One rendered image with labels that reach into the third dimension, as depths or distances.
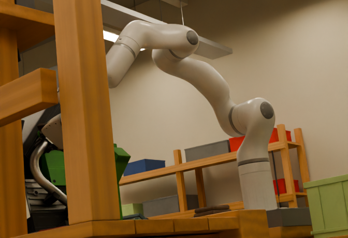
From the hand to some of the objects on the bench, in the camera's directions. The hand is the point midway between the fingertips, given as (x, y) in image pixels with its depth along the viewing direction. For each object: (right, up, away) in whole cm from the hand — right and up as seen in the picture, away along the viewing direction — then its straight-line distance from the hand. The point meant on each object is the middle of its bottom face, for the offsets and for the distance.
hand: (44, 145), depth 222 cm
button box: (+29, -35, +10) cm, 47 cm away
